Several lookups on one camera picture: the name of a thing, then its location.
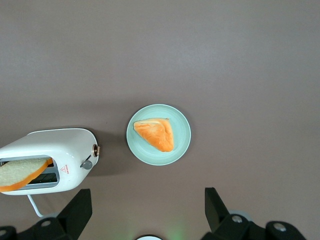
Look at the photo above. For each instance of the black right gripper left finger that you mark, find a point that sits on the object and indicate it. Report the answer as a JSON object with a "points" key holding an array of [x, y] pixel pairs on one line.
{"points": [[72, 215]]}

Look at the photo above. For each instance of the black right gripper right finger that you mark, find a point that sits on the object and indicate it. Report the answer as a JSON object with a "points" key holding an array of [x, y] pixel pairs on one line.
{"points": [[220, 220]]}

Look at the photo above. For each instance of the white two-slot toaster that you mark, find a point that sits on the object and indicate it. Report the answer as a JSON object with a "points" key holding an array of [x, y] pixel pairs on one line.
{"points": [[62, 145]]}

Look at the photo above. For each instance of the square toast bread slice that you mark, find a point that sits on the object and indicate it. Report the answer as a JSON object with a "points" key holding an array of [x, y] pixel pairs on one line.
{"points": [[20, 172]]}

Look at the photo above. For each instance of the light green round plate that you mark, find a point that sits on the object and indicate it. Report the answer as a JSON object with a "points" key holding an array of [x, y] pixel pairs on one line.
{"points": [[150, 155]]}

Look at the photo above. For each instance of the triangular orange bread piece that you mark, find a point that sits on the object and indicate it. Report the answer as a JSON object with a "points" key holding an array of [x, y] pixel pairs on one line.
{"points": [[157, 135]]}

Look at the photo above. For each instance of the brown table mat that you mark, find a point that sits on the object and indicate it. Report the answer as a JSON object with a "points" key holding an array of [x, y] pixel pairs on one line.
{"points": [[160, 50]]}

